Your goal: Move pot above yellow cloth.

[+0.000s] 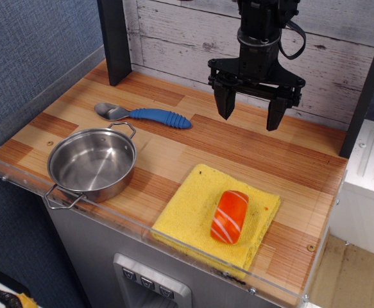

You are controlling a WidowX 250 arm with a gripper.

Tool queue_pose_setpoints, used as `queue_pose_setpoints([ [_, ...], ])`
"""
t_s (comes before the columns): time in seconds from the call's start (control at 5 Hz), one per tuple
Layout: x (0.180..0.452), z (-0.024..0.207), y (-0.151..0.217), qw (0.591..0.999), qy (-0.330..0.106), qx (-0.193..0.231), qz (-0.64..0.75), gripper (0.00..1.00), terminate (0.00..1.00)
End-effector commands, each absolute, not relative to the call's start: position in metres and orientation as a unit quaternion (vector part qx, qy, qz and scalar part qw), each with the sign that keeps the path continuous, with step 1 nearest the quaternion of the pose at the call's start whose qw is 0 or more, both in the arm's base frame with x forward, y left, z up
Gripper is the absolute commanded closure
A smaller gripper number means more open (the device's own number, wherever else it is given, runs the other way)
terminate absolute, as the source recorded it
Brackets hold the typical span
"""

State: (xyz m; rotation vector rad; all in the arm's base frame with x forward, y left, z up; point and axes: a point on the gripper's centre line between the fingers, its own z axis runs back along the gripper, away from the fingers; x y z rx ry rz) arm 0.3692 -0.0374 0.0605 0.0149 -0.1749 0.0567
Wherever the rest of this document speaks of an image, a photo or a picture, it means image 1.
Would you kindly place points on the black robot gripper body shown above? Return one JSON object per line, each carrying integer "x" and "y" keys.
{"x": 257, "y": 71}

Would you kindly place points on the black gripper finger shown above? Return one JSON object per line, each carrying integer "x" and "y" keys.
{"x": 225, "y": 99}
{"x": 276, "y": 111}

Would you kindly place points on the stainless steel pot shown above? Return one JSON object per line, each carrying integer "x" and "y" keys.
{"x": 91, "y": 165}

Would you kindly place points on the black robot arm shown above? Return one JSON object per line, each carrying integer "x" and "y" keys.
{"x": 260, "y": 18}

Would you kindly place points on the yellow cloth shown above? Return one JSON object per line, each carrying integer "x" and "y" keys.
{"x": 192, "y": 223}

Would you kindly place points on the orange salmon sushi toy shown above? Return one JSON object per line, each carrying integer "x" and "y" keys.
{"x": 228, "y": 219}

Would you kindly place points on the white ribbed side unit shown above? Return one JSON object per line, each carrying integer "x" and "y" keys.
{"x": 352, "y": 218}

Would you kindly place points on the grey cabinet button panel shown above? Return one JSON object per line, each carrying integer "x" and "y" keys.
{"x": 142, "y": 286}

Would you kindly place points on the black right frame post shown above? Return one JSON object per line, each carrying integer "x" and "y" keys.
{"x": 359, "y": 114}

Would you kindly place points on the black frame post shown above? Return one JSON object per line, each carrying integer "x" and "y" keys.
{"x": 115, "y": 39}
{"x": 359, "y": 114}

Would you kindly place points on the blue handled metal spoon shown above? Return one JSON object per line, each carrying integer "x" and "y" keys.
{"x": 112, "y": 112}

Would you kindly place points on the black left frame post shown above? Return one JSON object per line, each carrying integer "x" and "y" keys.
{"x": 115, "y": 39}

